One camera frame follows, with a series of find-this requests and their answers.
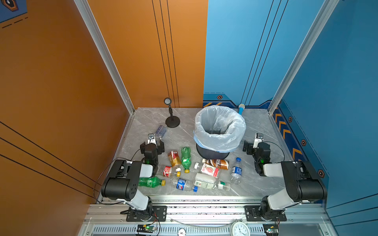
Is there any clear bottle blue label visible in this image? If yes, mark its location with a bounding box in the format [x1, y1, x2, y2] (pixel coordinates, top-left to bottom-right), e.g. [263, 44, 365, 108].
[155, 125, 167, 139]

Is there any blue cap water bottle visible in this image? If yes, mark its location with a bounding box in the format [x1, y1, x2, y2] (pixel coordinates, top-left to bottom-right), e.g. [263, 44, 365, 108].
[231, 157, 243, 184]

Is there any green bottle yellow cap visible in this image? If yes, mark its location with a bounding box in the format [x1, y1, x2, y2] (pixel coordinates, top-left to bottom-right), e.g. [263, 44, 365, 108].
[181, 147, 192, 174]
[138, 177, 166, 188]

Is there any brown coffee bottle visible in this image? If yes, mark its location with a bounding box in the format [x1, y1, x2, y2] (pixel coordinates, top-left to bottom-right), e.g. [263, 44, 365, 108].
[202, 159, 229, 170]

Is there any pepsi bottle blue label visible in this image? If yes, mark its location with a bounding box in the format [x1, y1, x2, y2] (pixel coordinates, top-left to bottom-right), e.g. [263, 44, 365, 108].
[171, 178, 198, 192]

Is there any pink label white cap bottle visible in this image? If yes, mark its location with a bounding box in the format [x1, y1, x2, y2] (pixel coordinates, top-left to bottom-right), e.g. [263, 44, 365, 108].
[194, 162, 220, 178]

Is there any white milk bottle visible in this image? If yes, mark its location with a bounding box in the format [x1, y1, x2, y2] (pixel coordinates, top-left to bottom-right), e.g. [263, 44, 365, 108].
[195, 173, 218, 183]

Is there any green label white cap bottle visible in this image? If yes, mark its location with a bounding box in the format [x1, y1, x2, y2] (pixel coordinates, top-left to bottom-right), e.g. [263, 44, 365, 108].
[195, 181, 231, 191]

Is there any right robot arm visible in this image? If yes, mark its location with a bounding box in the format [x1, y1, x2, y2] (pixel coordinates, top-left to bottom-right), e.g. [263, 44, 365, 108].
[243, 141, 327, 223]

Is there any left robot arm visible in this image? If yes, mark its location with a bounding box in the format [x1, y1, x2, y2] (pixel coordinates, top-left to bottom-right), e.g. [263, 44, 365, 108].
[101, 140, 165, 222]

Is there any black bin with plastic liner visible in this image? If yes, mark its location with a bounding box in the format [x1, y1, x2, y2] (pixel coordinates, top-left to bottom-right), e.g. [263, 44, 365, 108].
[194, 105, 247, 159]

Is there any clear cola bottle red label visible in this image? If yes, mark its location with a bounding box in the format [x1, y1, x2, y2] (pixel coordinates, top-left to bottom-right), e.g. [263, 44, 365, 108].
[157, 165, 182, 178]

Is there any green bottle lying yellow cap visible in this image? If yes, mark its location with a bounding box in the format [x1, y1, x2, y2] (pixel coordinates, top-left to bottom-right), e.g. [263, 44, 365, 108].
[138, 177, 166, 188]

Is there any black desk microphone stand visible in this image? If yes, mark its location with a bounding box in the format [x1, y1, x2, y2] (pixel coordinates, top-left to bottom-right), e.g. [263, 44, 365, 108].
[164, 97, 180, 128]

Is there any blue toy microphone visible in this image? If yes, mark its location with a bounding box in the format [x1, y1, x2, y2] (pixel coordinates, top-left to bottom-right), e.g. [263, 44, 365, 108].
[238, 104, 245, 115]

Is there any green circuit board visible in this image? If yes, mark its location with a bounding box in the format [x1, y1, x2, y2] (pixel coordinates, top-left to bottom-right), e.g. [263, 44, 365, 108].
[136, 225, 158, 235]

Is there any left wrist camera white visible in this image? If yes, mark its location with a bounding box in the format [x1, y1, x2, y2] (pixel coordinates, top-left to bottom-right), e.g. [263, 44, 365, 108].
[147, 133, 157, 145]

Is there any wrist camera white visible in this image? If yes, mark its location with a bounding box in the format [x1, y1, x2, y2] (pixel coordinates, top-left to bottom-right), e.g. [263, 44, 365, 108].
[147, 133, 157, 145]
[253, 133, 263, 148]

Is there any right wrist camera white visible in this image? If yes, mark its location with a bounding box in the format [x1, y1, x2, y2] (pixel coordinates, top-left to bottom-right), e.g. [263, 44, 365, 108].
[253, 133, 263, 148]

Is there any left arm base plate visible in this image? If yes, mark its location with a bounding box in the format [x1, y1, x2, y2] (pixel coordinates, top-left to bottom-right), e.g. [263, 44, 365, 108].
[126, 206, 167, 222]

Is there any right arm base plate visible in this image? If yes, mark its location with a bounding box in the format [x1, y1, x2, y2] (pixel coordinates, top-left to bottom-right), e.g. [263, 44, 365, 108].
[244, 205, 287, 222]

